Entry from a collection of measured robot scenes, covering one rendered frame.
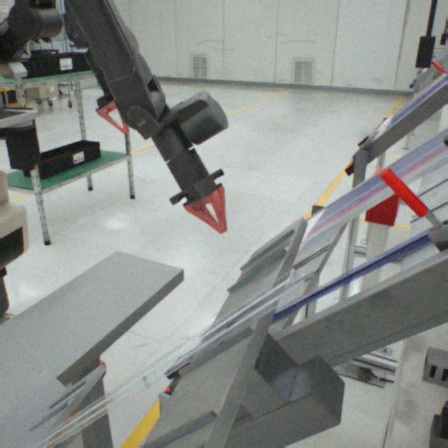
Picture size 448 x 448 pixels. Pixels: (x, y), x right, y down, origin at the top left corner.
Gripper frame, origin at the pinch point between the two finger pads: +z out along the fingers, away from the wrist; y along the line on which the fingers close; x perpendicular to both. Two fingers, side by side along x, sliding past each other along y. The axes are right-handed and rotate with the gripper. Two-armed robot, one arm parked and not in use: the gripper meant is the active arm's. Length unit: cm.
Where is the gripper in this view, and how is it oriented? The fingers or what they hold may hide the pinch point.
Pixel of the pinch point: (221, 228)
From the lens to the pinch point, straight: 77.9
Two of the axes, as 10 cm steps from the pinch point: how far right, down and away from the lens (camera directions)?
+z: 4.9, 8.6, 1.5
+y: 4.2, -3.8, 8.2
